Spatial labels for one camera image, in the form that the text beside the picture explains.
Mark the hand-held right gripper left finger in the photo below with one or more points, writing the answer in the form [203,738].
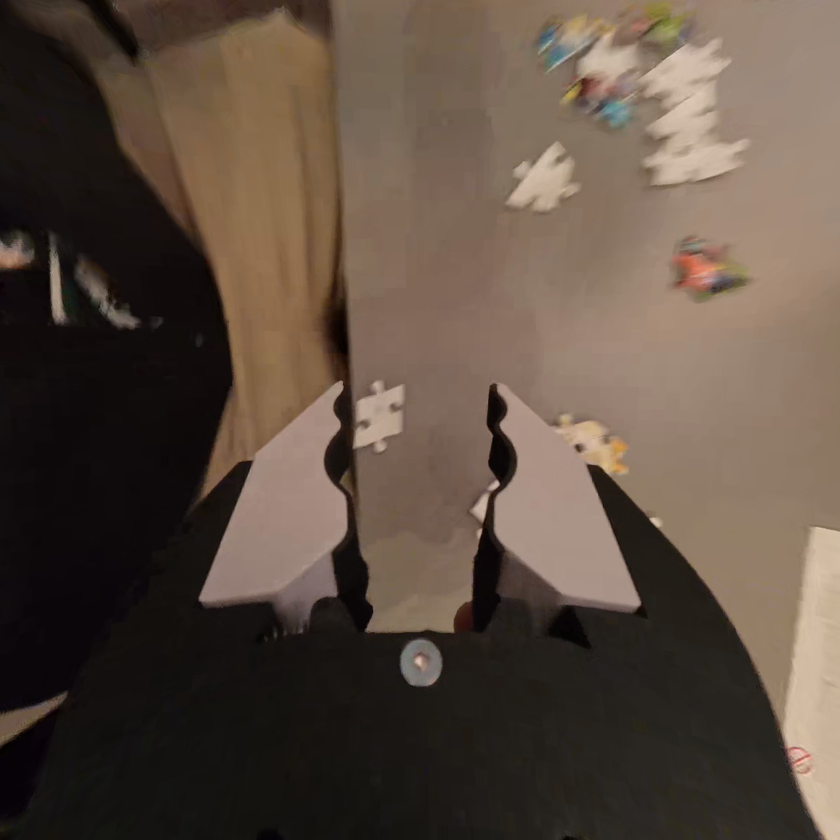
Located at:
[275,525]

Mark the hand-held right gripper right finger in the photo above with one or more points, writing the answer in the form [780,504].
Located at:
[564,538]

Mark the white single puzzle piece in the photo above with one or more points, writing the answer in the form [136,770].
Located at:
[379,413]
[689,65]
[607,59]

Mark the pale bluish puzzle piece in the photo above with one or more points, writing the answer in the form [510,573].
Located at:
[484,505]

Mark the yellow colourful puzzle piece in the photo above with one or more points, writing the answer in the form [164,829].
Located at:
[594,443]

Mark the red green puzzle piece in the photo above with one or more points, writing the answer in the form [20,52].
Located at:
[705,269]

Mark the yellow blue puzzle piece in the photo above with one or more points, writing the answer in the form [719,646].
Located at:
[564,39]

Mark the green colourful puzzle piece pair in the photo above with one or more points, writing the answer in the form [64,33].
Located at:
[663,23]

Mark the person's dark clothing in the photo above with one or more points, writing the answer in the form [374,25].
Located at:
[98,459]

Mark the white instruction leaflet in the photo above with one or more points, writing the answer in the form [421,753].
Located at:
[817,656]

